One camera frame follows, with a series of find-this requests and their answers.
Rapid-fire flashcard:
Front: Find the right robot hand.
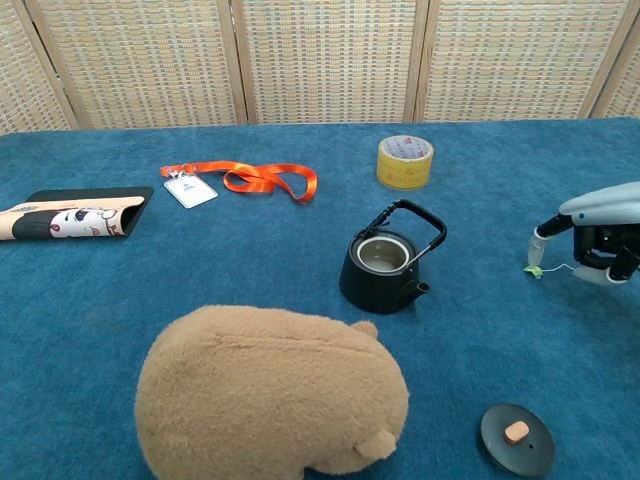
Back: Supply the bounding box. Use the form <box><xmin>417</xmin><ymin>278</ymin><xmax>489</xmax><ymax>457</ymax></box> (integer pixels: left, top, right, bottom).
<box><xmin>527</xmin><ymin>181</ymin><xmax>640</xmax><ymax>285</ymax></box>

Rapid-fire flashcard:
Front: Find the rolled cartoon mouse pad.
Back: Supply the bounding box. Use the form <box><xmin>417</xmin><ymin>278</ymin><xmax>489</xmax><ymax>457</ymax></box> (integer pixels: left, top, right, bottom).
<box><xmin>0</xmin><ymin>186</ymin><xmax>155</xmax><ymax>242</ymax></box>

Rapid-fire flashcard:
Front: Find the orange lanyard strap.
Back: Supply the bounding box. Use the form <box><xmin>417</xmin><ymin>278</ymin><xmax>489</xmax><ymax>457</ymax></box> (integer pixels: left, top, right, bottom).
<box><xmin>159</xmin><ymin>159</ymin><xmax>319</xmax><ymax>205</ymax></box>

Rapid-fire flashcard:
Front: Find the brown plush capybara toy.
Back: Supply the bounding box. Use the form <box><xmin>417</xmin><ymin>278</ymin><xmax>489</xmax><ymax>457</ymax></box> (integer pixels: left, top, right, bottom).
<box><xmin>133</xmin><ymin>304</ymin><xmax>411</xmax><ymax>480</ymax></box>

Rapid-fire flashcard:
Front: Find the woven folding screen panel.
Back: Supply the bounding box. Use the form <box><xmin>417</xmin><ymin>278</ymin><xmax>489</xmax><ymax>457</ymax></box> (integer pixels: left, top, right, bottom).
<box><xmin>230</xmin><ymin>0</ymin><xmax>429</xmax><ymax>125</ymax></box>
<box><xmin>592</xmin><ymin>14</ymin><xmax>640</xmax><ymax>120</ymax></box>
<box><xmin>24</xmin><ymin>0</ymin><xmax>249</xmax><ymax>130</ymax></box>
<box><xmin>413</xmin><ymin>0</ymin><xmax>639</xmax><ymax>123</ymax></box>
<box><xmin>0</xmin><ymin>0</ymin><xmax>80</xmax><ymax>135</ymax></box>

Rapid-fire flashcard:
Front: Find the blue carpet table cover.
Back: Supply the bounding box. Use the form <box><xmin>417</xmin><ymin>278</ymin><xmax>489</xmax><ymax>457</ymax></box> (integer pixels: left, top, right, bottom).
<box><xmin>0</xmin><ymin>117</ymin><xmax>640</xmax><ymax>480</ymax></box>

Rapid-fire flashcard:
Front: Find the black teapot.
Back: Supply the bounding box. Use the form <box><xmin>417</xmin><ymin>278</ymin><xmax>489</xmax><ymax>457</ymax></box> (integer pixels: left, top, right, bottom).
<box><xmin>338</xmin><ymin>198</ymin><xmax>449</xmax><ymax>315</ymax></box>

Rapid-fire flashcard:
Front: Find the yellow packing tape roll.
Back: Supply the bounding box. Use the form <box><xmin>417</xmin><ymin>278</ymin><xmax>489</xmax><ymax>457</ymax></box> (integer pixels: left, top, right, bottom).
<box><xmin>375</xmin><ymin>134</ymin><xmax>435</xmax><ymax>192</ymax></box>

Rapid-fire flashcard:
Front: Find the white ID badge holder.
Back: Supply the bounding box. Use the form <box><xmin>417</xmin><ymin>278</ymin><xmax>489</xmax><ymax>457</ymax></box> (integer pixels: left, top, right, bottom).
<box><xmin>163</xmin><ymin>172</ymin><xmax>220</xmax><ymax>210</ymax></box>

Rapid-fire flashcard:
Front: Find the black teapot lid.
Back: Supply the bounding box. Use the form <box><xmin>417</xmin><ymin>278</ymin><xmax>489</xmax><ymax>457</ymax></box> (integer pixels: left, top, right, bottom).
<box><xmin>480</xmin><ymin>403</ymin><xmax>556</xmax><ymax>478</ymax></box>

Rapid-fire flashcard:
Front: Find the tea bag with green tag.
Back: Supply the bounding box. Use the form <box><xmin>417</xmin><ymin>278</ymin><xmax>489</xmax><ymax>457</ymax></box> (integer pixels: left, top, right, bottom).
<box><xmin>523</xmin><ymin>263</ymin><xmax>576</xmax><ymax>279</ymax></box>

